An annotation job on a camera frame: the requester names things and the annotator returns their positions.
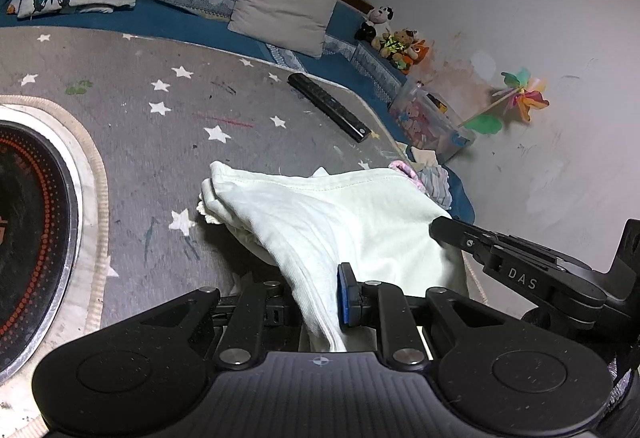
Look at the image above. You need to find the pale green t-shirt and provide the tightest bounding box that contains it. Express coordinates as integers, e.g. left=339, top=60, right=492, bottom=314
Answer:
left=198, top=161, right=468, bottom=352

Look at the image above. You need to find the folded striped cloth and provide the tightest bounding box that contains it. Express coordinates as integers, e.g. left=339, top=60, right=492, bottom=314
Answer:
left=418, top=165, right=454, bottom=210

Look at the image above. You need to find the pink wrapped packet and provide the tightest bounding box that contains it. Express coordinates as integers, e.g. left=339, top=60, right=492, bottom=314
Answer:
left=388, top=161, right=426, bottom=194

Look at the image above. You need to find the clear plastic toy box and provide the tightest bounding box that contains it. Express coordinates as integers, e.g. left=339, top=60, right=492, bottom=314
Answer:
left=390, top=79, right=475, bottom=163

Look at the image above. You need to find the colourful paper pinwheel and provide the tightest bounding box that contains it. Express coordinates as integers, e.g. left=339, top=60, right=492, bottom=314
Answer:
left=461, top=67, right=549, bottom=135

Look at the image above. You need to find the orange fox plush toy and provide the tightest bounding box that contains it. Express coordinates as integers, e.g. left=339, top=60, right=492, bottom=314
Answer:
left=405, top=39, right=431, bottom=67

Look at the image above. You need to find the black remote control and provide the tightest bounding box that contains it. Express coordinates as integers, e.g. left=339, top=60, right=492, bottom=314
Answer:
left=288, top=72, right=371, bottom=143

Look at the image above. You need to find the brown bear plush toy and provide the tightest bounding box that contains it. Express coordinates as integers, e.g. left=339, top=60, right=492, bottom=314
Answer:
left=378, top=29, right=418, bottom=70

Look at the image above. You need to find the beige cushion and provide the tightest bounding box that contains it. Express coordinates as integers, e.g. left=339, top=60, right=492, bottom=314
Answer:
left=228, top=0, right=338, bottom=58

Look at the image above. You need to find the round induction cooktop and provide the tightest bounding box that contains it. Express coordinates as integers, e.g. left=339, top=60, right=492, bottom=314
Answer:
left=0, top=94, right=112, bottom=386

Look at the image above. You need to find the blue bench sofa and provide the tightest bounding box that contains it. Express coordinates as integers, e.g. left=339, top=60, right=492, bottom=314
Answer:
left=0, top=0, right=476, bottom=225

